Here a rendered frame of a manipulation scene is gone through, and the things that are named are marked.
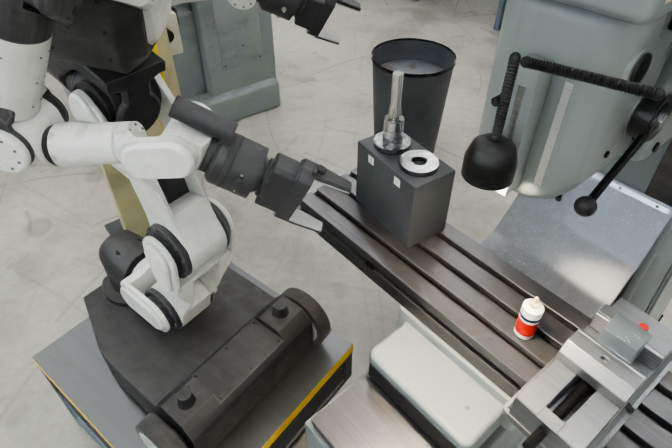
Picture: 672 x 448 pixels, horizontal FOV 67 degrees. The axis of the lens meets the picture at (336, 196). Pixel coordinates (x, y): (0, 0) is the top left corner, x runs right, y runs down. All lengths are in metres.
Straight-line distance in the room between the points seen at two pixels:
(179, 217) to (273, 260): 1.43
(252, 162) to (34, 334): 1.93
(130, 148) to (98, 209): 2.30
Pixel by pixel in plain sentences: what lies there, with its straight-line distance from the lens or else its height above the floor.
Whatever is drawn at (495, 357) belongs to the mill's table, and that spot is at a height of 0.96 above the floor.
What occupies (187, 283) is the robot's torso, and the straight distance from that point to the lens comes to 1.26.
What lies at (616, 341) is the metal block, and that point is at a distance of 1.02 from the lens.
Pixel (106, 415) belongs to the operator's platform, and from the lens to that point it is 1.75.
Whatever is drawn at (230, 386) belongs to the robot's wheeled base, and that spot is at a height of 0.59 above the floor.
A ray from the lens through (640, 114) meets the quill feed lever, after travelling 0.85.
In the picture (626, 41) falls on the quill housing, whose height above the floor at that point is 1.59.
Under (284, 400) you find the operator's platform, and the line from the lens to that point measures 1.64.
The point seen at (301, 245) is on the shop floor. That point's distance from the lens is 2.59.
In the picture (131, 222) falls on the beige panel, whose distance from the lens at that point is 2.67.
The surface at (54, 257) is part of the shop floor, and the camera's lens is 2.89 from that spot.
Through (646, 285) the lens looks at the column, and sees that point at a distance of 1.47.
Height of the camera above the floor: 1.84
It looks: 40 degrees down
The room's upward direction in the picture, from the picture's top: straight up
